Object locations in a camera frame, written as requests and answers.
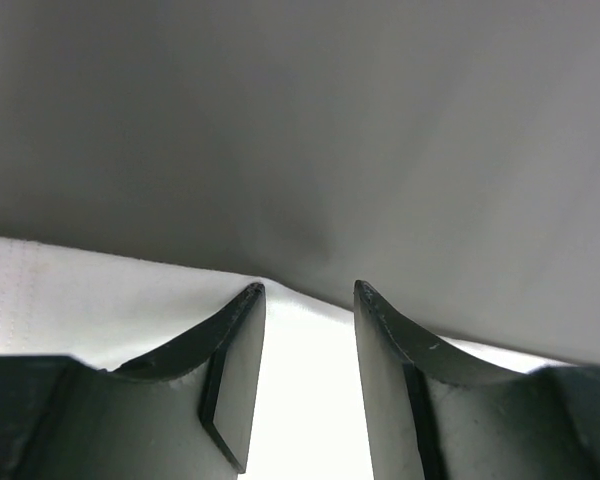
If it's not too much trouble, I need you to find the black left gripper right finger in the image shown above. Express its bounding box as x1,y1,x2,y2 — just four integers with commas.
354,280,600,479

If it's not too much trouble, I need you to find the white t shirt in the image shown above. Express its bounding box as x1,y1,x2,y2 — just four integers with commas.
0,233,571,480

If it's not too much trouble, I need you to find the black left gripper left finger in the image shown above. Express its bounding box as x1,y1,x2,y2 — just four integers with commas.
0,283,265,479

